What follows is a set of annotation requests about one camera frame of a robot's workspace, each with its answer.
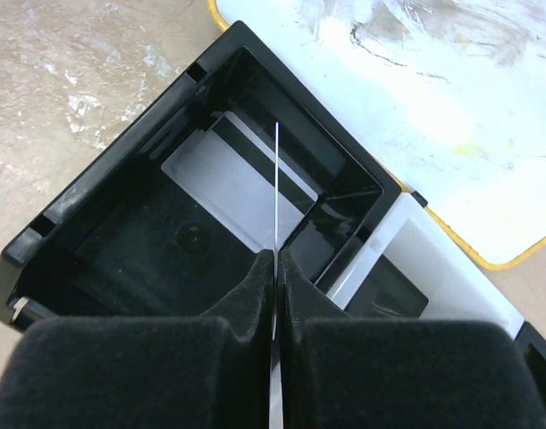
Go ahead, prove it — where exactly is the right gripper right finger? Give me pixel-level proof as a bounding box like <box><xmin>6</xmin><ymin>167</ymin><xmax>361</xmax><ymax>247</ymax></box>
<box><xmin>277</xmin><ymin>250</ymin><xmax>546</xmax><ymax>428</ymax></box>

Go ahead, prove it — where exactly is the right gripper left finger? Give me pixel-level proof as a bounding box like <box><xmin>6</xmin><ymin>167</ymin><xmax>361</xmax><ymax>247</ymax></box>
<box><xmin>0</xmin><ymin>250</ymin><xmax>273</xmax><ymax>428</ymax></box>

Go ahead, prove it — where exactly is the black and white compartment tray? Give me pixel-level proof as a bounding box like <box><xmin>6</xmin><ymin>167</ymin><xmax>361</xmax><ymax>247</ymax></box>
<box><xmin>0</xmin><ymin>22</ymin><xmax>546</xmax><ymax>402</ymax></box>

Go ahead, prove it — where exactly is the white board with wooden frame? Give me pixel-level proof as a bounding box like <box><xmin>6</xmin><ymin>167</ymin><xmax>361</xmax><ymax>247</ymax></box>
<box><xmin>208</xmin><ymin>1</ymin><xmax>546</xmax><ymax>269</ymax></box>

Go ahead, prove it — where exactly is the black box in tray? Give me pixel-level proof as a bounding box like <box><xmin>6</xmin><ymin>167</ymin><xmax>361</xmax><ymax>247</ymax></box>
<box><xmin>345</xmin><ymin>257</ymin><xmax>429</xmax><ymax>319</ymax></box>

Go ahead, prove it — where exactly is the silver card in tray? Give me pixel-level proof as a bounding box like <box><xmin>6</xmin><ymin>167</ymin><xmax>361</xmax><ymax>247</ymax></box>
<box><xmin>162</xmin><ymin>133</ymin><xmax>305</xmax><ymax>253</ymax></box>

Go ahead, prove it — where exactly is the white card with magnetic stripe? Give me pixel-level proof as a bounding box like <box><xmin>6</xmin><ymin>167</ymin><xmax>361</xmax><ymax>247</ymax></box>
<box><xmin>207</xmin><ymin>112</ymin><xmax>318</xmax><ymax>214</ymax></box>

